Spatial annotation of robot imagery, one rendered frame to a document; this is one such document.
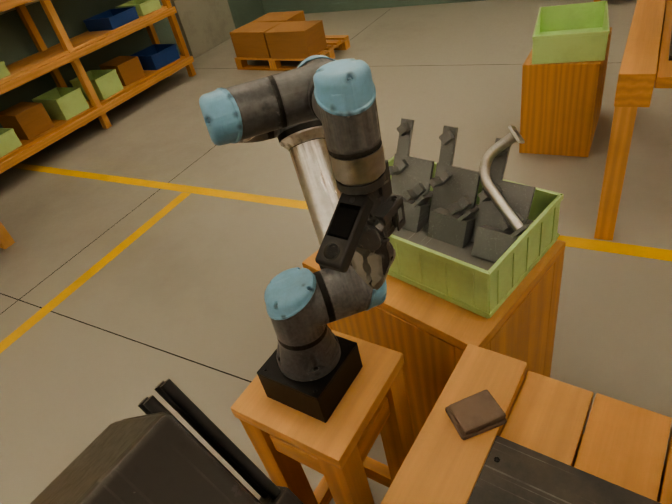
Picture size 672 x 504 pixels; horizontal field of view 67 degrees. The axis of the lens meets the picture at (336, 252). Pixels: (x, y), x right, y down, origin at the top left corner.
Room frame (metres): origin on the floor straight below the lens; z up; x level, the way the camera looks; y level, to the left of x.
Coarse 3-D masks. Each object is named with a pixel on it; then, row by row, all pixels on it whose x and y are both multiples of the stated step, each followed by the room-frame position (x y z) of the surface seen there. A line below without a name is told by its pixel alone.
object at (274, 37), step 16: (272, 16) 6.87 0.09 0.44; (288, 16) 6.67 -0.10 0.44; (304, 16) 6.79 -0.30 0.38; (240, 32) 6.45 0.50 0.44; (256, 32) 6.27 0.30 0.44; (272, 32) 6.10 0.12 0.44; (288, 32) 5.95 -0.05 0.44; (304, 32) 5.82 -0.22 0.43; (320, 32) 6.05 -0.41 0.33; (240, 48) 6.51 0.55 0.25; (256, 48) 6.32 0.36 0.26; (272, 48) 6.13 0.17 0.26; (288, 48) 5.99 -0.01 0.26; (304, 48) 5.85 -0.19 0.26; (320, 48) 6.00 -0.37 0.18; (336, 48) 6.41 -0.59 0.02; (240, 64) 6.53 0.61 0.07; (272, 64) 6.18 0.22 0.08
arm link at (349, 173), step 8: (376, 152) 0.61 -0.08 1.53; (336, 160) 0.61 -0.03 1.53; (344, 160) 0.60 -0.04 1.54; (352, 160) 0.60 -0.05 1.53; (360, 160) 0.60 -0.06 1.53; (368, 160) 0.60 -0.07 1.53; (376, 160) 0.60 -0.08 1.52; (384, 160) 0.62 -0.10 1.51; (336, 168) 0.62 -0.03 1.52; (344, 168) 0.60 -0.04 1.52; (352, 168) 0.60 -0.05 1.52; (360, 168) 0.60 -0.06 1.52; (368, 168) 0.60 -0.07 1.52; (376, 168) 0.60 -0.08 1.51; (384, 168) 0.62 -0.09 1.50; (336, 176) 0.62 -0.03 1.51; (344, 176) 0.61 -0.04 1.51; (352, 176) 0.60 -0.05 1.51; (360, 176) 0.60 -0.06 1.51; (368, 176) 0.60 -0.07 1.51; (376, 176) 0.60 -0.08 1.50; (344, 184) 0.62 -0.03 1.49; (352, 184) 0.60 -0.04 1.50; (360, 184) 0.60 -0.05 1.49
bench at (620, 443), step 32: (544, 384) 0.64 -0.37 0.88; (512, 416) 0.58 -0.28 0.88; (544, 416) 0.56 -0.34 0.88; (576, 416) 0.55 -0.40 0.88; (608, 416) 0.53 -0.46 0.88; (640, 416) 0.52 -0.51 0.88; (544, 448) 0.50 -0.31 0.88; (576, 448) 0.49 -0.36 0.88; (608, 448) 0.47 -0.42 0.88; (640, 448) 0.46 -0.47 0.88; (608, 480) 0.41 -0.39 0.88; (640, 480) 0.40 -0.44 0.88
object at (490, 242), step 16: (496, 160) 1.27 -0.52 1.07; (496, 176) 1.24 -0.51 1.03; (512, 192) 1.19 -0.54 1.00; (528, 192) 1.16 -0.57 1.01; (480, 208) 1.23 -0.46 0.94; (496, 208) 1.20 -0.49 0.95; (512, 208) 1.17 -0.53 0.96; (528, 208) 1.14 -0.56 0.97; (480, 224) 1.20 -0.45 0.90; (496, 224) 1.17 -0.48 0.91; (480, 240) 1.14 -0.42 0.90; (496, 240) 1.11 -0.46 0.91; (512, 240) 1.08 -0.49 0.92; (480, 256) 1.11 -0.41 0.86; (496, 256) 1.08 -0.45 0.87
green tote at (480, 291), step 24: (552, 192) 1.20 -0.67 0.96; (528, 216) 1.25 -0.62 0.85; (552, 216) 1.15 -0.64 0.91; (528, 240) 1.05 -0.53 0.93; (552, 240) 1.15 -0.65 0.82; (408, 264) 1.14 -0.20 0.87; (432, 264) 1.07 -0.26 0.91; (456, 264) 1.00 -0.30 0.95; (504, 264) 0.98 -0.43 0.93; (528, 264) 1.07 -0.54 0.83; (432, 288) 1.07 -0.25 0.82; (456, 288) 1.01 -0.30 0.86; (480, 288) 0.95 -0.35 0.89; (504, 288) 0.98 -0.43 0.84; (480, 312) 0.95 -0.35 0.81
